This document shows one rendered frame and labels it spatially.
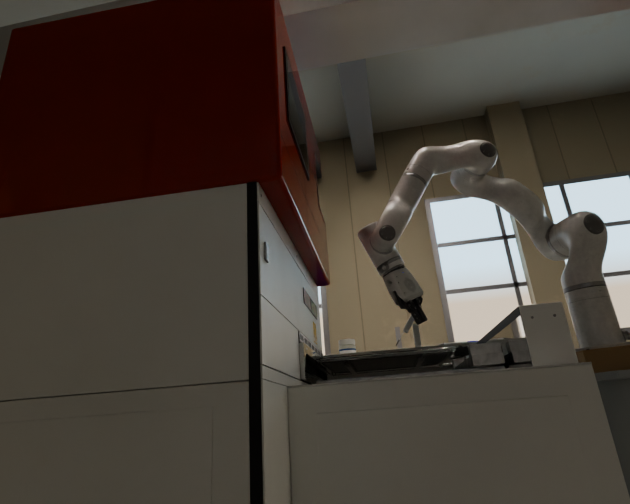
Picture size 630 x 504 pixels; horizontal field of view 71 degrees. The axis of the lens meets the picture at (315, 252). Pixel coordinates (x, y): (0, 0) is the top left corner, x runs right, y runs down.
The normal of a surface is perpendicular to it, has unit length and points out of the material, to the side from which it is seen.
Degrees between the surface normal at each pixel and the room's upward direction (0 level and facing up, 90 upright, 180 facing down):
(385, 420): 90
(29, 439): 90
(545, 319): 90
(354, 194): 90
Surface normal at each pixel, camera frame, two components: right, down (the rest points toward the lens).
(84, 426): -0.16, -0.35
